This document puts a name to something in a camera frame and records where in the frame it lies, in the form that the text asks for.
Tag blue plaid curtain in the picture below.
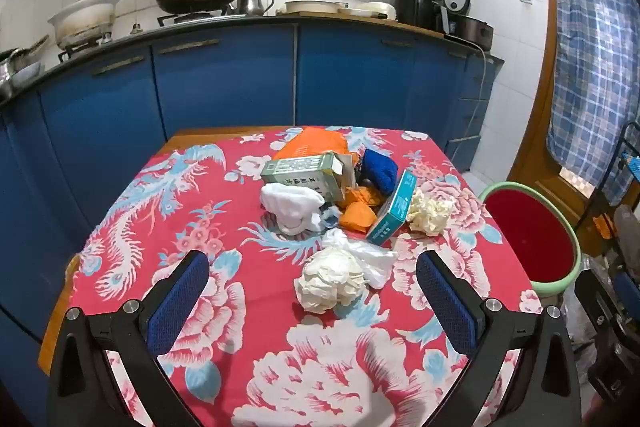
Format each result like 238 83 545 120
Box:
541 0 640 208

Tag white cooking pot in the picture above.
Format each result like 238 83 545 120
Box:
48 0 117 48

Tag orange plastic bag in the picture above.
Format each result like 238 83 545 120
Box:
272 127 353 162

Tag blue kitchen base cabinets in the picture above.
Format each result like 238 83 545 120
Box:
0 19 506 408

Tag black metal rack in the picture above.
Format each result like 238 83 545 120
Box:
575 122 640 268

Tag wooden table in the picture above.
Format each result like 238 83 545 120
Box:
37 126 301 378

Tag white thin plastic bag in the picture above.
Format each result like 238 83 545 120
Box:
320 227 401 290

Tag steel pots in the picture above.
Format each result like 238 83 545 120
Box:
0 34 51 98

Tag gas stove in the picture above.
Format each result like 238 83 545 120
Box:
56 7 241 64

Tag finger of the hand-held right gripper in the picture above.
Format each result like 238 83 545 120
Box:
574 269 626 348

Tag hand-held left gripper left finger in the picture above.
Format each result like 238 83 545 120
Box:
47 251 211 427

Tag black air fryer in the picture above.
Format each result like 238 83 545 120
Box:
395 0 443 30

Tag wooden door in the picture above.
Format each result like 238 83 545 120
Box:
510 0 640 258

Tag dark pressure cooker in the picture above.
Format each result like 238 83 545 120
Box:
450 14 495 48

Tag red floral tablecloth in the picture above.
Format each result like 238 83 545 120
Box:
39 126 543 427

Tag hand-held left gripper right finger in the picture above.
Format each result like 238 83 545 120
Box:
416 250 585 427

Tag cream paper ball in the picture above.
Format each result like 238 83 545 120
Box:
406 189 457 237
293 247 371 314

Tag steel kettle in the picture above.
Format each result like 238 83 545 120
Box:
237 0 276 16

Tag teal cardboard box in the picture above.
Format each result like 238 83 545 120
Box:
366 169 420 247

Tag green and white carton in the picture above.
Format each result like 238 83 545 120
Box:
260 152 358 202

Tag blue mesh scrubber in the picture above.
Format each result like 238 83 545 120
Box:
361 148 399 196

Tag crumpled clear plastic bag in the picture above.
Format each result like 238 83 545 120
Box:
612 204 640 260

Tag white cloth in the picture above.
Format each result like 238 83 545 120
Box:
260 183 328 236

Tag white power cable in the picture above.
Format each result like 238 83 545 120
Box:
445 42 488 148

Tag white round basin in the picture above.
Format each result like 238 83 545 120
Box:
277 0 351 15

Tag small orange plastic piece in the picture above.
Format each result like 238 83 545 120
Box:
340 184 388 233

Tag red bucket with green rim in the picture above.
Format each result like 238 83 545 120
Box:
478 182 582 300

